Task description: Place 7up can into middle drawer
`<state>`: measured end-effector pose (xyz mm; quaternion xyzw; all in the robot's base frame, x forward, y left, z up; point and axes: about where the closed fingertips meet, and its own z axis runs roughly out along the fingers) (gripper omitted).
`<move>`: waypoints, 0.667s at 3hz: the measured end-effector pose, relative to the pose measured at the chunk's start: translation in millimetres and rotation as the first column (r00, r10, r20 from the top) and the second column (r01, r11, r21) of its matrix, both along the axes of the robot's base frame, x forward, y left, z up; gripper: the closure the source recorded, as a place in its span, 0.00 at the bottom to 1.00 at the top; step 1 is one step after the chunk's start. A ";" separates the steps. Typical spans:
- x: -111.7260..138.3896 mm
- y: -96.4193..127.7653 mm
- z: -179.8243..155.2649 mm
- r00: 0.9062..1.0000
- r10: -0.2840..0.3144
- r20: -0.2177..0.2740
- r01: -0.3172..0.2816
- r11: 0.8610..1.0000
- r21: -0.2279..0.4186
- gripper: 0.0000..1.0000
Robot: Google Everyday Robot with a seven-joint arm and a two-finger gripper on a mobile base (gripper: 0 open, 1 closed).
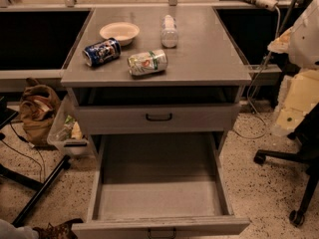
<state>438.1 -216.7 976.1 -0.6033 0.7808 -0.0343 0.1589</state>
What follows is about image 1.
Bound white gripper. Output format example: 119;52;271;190
267;28;319;136

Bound green white 7up can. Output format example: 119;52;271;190
128;49;168;77

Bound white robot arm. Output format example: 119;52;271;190
267;0;319;136

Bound grey drawer cabinet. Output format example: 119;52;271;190
62;6;250;151

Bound open middle drawer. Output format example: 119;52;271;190
73;132;250;239

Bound blue pepsi can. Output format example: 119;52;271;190
83;38;122;67

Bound closed top drawer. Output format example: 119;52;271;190
76;104;240;134

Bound black office chair base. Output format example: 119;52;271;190
253;103;319;227

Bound clear plastic water bottle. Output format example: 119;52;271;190
160;15;178;48

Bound white paper bowl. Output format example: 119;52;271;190
100;22;140;46

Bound brown paper bag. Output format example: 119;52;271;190
19;78;61;146

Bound patterned shoe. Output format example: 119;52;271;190
34;218;83;239

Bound black tripod stand legs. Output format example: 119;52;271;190
0;97;71;227

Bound grey hanging cable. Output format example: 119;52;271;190
232;3;283;141

